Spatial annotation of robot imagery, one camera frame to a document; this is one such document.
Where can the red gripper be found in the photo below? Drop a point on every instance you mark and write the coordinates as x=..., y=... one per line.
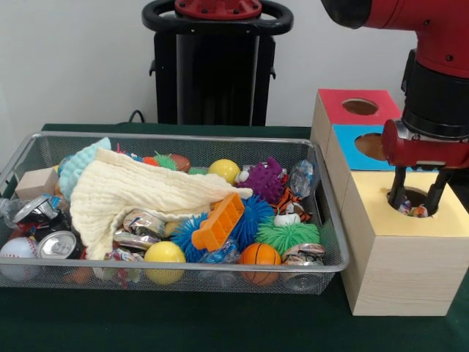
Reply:
x=421, y=154

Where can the floral patterned cloth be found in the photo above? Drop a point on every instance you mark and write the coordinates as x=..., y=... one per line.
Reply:
x=412, y=209

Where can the small print cloth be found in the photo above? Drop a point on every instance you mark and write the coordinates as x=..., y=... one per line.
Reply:
x=122, y=254

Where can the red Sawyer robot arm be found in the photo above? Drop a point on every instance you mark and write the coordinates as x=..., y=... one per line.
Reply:
x=439, y=44

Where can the wooden box with three holes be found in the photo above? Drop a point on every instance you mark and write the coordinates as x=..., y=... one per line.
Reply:
x=403, y=271

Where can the clear mesh bin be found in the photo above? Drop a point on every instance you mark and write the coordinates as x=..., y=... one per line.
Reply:
x=220, y=282

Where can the green spiky ball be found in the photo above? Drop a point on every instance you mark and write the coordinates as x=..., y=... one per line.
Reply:
x=289, y=234

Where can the purple spiky toy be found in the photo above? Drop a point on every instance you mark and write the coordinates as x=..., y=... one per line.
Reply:
x=267, y=181

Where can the blue spiky ball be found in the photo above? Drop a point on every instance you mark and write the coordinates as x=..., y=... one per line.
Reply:
x=256, y=216

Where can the orange mini basketball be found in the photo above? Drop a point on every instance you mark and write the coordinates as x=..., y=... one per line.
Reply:
x=260, y=254

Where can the yellow plastic ball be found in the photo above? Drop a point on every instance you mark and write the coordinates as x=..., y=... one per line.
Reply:
x=223, y=170
x=165, y=253

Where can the orange plastic block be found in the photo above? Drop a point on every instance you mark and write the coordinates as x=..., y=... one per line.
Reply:
x=220, y=223

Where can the dark green tablecloth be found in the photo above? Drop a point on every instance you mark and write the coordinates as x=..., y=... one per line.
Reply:
x=183, y=322

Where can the cream waffle cloth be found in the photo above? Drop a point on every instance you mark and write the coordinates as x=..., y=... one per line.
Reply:
x=139, y=183

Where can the white baseball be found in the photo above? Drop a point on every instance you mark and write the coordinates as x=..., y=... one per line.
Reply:
x=18, y=247

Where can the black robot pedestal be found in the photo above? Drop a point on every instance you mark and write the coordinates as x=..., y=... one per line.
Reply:
x=216, y=73

